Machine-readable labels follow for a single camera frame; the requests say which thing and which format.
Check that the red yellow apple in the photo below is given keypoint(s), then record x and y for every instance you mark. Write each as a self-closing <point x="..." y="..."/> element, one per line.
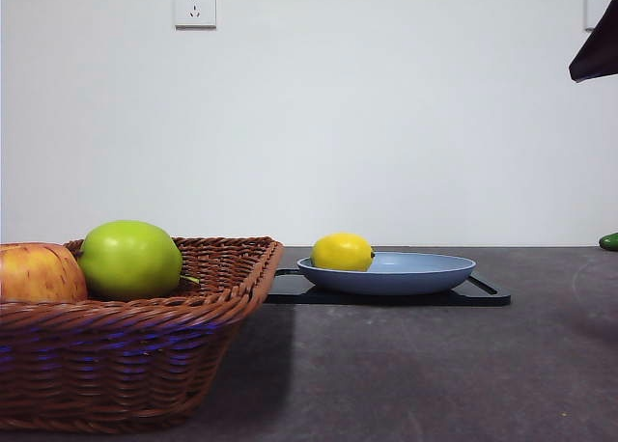
<point x="38" y="273"/>

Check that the white wall socket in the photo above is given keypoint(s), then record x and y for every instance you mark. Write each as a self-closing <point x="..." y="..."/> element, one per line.
<point x="195" y="8"/>
<point x="593" y="8"/>

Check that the green cucumber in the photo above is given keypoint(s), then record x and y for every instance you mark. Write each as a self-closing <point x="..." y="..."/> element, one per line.
<point x="610" y="240"/>

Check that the blue round plate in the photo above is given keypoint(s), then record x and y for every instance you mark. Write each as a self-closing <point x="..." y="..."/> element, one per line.
<point x="410" y="275"/>

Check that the brown wicker basket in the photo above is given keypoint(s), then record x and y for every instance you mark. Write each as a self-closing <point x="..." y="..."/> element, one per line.
<point x="120" y="355"/>

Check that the black flat tray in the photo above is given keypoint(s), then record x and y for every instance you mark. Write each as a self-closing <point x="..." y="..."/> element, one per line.
<point x="483" y="298"/>

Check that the yellow lemon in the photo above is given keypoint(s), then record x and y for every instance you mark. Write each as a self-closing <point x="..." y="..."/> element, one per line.
<point x="340" y="251"/>

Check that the green apple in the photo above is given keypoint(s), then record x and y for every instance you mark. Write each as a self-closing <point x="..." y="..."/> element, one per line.
<point x="125" y="258"/>

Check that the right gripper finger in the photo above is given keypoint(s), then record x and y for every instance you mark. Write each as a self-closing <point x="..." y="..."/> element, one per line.
<point x="598" y="56"/>

